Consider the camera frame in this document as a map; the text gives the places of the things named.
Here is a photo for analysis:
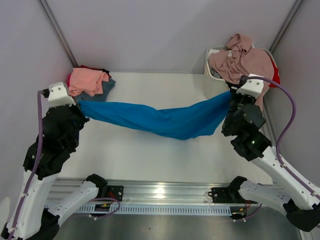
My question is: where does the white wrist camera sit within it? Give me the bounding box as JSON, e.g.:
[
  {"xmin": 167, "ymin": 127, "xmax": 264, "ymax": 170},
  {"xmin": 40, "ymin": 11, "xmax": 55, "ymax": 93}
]
[
  {"xmin": 48, "ymin": 82, "xmax": 76, "ymax": 108},
  {"xmin": 236, "ymin": 74, "xmax": 264, "ymax": 99}
]

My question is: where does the right corner metal profile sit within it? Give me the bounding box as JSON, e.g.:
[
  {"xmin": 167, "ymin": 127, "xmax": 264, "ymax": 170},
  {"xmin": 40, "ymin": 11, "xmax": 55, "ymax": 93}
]
[{"xmin": 269, "ymin": 0, "xmax": 306, "ymax": 54}]

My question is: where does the dusty pink shirt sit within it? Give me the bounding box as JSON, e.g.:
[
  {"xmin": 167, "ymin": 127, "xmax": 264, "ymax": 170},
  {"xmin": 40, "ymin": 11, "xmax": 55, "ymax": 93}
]
[{"xmin": 208, "ymin": 33, "xmax": 275, "ymax": 111}]

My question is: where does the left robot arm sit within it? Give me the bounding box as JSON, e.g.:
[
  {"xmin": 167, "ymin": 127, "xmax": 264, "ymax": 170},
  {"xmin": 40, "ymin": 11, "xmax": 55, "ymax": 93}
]
[{"xmin": 1, "ymin": 104, "xmax": 108, "ymax": 240}]

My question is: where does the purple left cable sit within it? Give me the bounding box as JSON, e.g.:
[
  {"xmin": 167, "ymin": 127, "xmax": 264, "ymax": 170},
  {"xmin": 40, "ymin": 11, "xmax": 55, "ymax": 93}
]
[{"xmin": 6, "ymin": 90, "xmax": 121, "ymax": 240}]

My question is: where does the corner metal profile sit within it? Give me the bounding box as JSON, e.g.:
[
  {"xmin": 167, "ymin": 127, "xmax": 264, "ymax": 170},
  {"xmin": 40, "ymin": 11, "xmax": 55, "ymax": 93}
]
[
  {"xmin": 37, "ymin": 0, "xmax": 79, "ymax": 68},
  {"xmin": 269, "ymin": 0, "xmax": 306, "ymax": 54}
]

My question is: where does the grey blue folded shirt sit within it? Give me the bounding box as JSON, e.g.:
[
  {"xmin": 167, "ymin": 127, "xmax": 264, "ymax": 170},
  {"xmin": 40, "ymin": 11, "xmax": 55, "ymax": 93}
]
[{"xmin": 74, "ymin": 78, "xmax": 116, "ymax": 102}]

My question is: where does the red shirt in basket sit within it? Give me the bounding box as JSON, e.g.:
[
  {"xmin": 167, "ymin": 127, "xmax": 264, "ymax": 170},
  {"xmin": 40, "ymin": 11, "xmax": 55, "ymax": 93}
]
[{"xmin": 271, "ymin": 60, "xmax": 281, "ymax": 84}]

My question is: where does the salmon pink folded shirt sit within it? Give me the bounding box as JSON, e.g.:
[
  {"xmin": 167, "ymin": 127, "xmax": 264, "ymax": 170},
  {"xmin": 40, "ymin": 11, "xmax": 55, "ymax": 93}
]
[{"xmin": 68, "ymin": 68, "xmax": 109, "ymax": 97}]

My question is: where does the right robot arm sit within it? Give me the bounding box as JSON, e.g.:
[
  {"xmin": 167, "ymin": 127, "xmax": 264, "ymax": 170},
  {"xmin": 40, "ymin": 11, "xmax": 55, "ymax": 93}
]
[{"xmin": 221, "ymin": 87, "xmax": 320, "ymax": 232}]

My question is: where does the white laundry basket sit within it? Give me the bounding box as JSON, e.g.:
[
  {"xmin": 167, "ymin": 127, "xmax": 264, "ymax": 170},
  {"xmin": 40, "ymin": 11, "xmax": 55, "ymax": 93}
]
[{"xmin": 204, "ymin": 39, "xmax": 280, "ymax": 99}]

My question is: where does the aluminium mounting rail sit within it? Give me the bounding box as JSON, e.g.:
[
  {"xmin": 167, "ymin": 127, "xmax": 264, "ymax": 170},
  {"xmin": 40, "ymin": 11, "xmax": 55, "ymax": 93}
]
[{"xmin": 48, "ymin": 178, "xmax": 229, "ymax": 205}]

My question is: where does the left corner metal profile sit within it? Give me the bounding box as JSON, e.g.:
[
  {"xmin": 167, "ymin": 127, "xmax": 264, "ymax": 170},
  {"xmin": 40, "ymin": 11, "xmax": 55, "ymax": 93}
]
[{"xmin": 37, "ymin": 0, "xmax": 79, "ymax": 68}]

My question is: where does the white slotted cable duct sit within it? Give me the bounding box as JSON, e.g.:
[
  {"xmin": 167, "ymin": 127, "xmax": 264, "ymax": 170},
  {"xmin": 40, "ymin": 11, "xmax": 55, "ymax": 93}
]
[{"xmin": 76, "ymin": 204, "xmax": 232, "ymax": 216}]

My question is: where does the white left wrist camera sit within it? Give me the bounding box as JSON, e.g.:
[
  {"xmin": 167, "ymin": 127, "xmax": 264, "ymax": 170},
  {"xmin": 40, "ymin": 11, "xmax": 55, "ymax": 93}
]
[{"xmin": 48, "ymin": 82, "xmax": 76, "ymax": 108}]

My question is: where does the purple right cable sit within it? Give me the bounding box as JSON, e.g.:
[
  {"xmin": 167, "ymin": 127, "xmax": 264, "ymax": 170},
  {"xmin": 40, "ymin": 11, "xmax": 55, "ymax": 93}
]
[{"xmin": 239, "ymin": 76, "xmax": 320, "ymax": 223}]

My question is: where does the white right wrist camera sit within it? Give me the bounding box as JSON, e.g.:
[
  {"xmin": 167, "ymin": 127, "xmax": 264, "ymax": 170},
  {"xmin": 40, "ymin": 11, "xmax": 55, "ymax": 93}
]
[{"xmin": 236, "ymin": 74, "xmax": 264, "ymax": 99}]

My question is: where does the black folded shirt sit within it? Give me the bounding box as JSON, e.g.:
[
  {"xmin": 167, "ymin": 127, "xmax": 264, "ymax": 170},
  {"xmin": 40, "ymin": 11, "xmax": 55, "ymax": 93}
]
[{"xmin": 99, "ymin": 68, "xmax": 111, "ymax": 78}]

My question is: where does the purple cable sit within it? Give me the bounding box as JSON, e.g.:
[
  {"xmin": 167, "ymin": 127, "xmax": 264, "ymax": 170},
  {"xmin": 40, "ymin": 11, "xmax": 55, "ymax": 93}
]
[
  {"xmin": 239, "ymin": 76, "xmax": 320, "ymax": 223},
  {"xmin": 6, "ymin": 90, "xmax": 121, "ymax": 240}
]

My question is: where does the blue t shirt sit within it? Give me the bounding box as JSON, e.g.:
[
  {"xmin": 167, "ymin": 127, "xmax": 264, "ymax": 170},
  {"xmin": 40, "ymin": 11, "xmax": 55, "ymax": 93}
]
[{"xmin": 79, "ymin": 91, "xmax": 231, "ymax": 140}]

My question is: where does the grey garment in basket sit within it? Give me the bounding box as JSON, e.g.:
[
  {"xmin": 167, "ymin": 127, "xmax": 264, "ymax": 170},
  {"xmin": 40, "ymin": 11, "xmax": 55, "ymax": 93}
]
[{"xmin": 210, "ymin": 68, "xmax": 222, "ymax": 79}]

